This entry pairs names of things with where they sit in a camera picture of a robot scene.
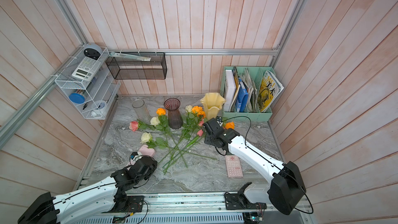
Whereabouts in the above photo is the white desk calculator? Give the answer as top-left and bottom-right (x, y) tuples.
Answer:
(72, 57), (101, 82)

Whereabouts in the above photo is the blue lidded jar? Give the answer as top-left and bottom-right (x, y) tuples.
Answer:
(68, 89), (87, 104)

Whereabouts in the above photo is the blue folder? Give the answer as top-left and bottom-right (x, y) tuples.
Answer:
(235, 77), (248, 113)

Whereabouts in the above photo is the yellow ruffled vase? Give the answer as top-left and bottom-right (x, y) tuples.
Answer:
(200, 92), (226, 120)

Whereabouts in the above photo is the orange rose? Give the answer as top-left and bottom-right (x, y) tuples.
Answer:
(155, 107), (189, 169)
(224, 122), (235, 130)

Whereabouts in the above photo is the pink rose left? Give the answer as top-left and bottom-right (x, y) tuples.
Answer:
(129, 120), (155, 132)

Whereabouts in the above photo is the black mesh wall basket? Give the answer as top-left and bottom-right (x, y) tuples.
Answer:
(106, 51), (167, 80)

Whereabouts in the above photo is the pink heart-shaped box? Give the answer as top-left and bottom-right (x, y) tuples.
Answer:
(128, 145), (155, 165)

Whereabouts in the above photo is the white book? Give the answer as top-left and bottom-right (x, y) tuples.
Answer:
(224, 69), (236, 112)

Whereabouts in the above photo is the mint green file organizer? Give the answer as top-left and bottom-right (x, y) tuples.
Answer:
(220, 66), (276, 122)

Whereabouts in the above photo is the white wire wall shelf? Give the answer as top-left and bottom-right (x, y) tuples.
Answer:
(55, 46), (120, 120)

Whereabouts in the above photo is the pink calculator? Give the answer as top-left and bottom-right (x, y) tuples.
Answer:
(225, 155), (243, 178)

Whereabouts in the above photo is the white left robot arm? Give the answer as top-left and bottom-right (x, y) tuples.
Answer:
(18, 155), (158, 224)

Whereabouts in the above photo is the round grey speaker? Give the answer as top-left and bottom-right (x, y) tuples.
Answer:
(84, 44), (103, 60)

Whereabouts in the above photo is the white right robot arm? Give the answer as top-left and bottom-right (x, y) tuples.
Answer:
(203, 118), (306, 215)

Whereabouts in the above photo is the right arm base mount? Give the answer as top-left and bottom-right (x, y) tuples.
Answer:
(224, 182), (267, 210)

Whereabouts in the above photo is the cream rose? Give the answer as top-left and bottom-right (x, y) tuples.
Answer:
(141, 132), (169, 149)
(185, 105), (193, 114)
(150, 115), (171, 149)

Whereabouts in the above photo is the clear glass vase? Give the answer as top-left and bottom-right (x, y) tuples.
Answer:
(132, 99), (151, 124)

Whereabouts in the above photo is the yellow cover magazine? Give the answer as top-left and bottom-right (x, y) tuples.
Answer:
(257, 71), (284, 113)

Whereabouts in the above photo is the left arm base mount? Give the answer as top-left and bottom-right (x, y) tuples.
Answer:
(108, 195), (145, 213)

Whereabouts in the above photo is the dark purple glass vase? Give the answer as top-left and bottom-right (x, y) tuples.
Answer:
(164, 98), (183, 130)

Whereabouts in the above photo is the orange carnation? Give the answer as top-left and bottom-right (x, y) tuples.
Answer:
(161, 105), (206, 175)

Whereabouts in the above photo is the white mug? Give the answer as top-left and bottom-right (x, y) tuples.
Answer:
(90, 100), (107, 118)

